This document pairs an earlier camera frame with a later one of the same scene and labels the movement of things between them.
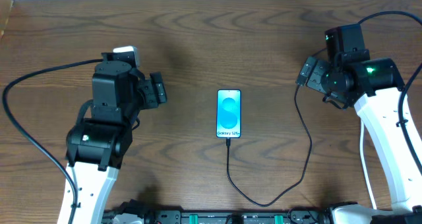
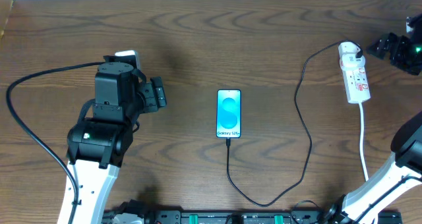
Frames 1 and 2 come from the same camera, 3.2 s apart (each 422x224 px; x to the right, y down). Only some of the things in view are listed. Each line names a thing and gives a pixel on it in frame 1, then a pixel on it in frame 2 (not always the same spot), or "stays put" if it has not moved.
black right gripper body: [310, 74] -> [392, 47]
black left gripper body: [157, 87] stays put
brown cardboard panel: [6, 2] stays put
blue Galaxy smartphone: [228, 113] stays put
